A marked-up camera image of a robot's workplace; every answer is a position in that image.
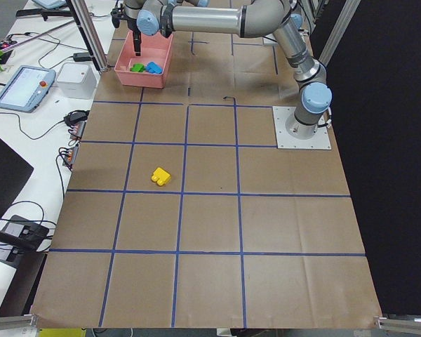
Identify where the blue toy block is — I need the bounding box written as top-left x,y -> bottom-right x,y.
145,62 -> 163,74

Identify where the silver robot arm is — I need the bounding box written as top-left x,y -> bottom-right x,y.
111,1 -> 332,127

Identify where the black power adapter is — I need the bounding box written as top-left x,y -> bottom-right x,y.
72,52 -> 92,62

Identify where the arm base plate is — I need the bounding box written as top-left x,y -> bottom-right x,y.
272,106 -> 331,150

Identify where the pink plastic box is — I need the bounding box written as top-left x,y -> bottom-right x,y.
114,31 -> 173,88

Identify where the yellow toy block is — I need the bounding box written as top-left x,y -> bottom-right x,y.
151,167 -> 171,187

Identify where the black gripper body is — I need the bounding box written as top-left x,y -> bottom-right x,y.
121,6 -> 140,34

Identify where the brown paper table mat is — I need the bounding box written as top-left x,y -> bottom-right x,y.
32,32 -> 380,329

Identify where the white square box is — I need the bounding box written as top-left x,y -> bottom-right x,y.
56,62 -> 97,99

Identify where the green toy block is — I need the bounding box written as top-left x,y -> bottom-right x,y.
129,63 -> 145,73

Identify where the aluminium frame post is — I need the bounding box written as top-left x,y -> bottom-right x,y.
66,0 -> 109,73

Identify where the teach pendant tablet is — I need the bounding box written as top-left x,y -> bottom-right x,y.
0,65 -> 56,113

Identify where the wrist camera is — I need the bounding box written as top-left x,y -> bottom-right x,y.
111,6 -> 123,29

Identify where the tripod leg rod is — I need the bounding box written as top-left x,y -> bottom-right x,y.
0,20 -> 75,57

